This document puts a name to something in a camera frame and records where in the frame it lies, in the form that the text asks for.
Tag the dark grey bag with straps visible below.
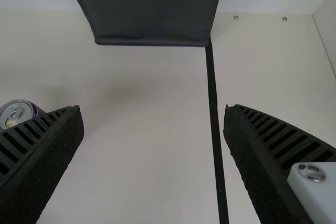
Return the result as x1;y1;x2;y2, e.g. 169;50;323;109
61;0;226;48

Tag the black strip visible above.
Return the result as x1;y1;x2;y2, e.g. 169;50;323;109
204;40;230;224

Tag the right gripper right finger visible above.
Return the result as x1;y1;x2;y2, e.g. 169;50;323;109
223;104;336;224

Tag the purple can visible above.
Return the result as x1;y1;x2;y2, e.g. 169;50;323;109
0;99;48;131

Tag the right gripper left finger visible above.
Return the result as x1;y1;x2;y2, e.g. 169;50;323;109
0;104;86;224

